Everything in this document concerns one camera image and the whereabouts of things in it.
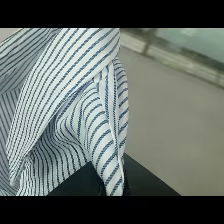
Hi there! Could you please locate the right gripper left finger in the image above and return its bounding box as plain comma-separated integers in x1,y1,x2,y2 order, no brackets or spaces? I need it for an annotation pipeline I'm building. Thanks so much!
49,161,105,197

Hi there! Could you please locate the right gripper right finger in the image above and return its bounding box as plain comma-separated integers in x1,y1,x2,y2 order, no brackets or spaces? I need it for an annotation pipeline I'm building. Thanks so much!
121,152,181,197

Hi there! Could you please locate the blue white striped shirt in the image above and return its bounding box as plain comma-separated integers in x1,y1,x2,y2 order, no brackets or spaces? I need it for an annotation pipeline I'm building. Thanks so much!
0,28,130,197

